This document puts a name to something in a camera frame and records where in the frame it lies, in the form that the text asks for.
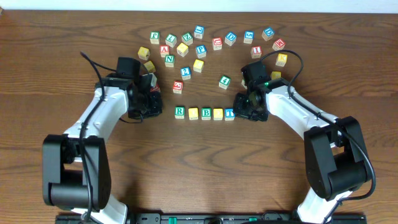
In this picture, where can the yellow block far right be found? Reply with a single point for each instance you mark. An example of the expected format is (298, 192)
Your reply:
(281, 60)

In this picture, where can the red U block top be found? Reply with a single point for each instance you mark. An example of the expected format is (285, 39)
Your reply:
(217, 43)

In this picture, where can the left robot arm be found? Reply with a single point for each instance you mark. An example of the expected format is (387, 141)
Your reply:
(75, 169)

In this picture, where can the blue P block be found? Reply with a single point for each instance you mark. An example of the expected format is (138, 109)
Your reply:
(201, 51)

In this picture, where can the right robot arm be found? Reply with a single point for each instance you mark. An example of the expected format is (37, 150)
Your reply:
(336, 159)

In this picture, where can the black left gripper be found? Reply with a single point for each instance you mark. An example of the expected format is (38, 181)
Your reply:
(149, 106)

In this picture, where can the yellow C block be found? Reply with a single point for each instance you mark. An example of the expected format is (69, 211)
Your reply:
(198, 65)

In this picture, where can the blue 2 block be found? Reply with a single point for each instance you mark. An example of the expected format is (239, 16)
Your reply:
(186, 73)

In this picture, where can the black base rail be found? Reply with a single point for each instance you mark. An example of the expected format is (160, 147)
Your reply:
(268, 217)

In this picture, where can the red M block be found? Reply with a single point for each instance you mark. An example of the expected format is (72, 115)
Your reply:
(279, 44)

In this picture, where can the yellow S block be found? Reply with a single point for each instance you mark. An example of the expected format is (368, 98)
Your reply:
(150, 67)

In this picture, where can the green R block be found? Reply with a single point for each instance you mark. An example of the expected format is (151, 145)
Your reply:
(179, 112)

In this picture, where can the green 4 block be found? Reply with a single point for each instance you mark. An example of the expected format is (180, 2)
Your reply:
(224, 82)

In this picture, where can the red A block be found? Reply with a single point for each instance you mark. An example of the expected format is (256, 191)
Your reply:
(164, 50)

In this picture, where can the green J block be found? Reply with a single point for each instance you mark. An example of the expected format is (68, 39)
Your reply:
(244, 84)

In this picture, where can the blue d block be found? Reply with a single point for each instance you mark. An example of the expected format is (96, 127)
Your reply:
(268, 33)
(230, 38)

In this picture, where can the red u block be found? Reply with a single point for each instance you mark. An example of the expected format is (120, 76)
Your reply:
(155, 89)
(217, 43)

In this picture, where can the yellow G block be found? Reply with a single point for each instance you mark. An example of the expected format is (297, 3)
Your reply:
(275, 75)

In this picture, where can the blue D block right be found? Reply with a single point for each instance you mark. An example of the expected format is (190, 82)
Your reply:
(268, 33)

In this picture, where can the green Z block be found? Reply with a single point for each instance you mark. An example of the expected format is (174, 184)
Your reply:
(187, 38)

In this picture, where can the green L block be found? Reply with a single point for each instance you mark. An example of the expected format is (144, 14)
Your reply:
(171, 40)

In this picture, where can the green F block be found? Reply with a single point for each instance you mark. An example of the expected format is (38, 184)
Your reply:
(155, 37)

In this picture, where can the yellow block upper middle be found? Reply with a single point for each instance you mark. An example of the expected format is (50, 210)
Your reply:
(182, 49)

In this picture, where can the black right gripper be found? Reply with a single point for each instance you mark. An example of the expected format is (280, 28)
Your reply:
(239, 111)

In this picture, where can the blue block top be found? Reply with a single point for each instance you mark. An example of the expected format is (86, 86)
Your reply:
(199, 32)

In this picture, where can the green N block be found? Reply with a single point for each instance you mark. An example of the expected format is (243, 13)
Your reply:
(169, 60)

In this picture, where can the red I block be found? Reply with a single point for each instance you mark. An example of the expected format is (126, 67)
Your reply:
(256, 52)

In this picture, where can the green B block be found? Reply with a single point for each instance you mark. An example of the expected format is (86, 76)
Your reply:
(206, 113)

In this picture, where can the yellow O block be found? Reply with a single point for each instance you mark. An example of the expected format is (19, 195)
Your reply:
(193, 113)
(218, 114)

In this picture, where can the blue T block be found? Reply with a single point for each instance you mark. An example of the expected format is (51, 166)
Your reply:
(229, 114)

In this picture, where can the red U block bottom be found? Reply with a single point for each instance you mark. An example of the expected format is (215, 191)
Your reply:
(155, 89)

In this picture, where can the blue S block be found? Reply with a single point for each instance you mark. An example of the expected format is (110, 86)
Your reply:
(248, 37)

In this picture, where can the yellow block upper left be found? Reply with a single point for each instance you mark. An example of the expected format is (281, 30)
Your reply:
(143, 53)

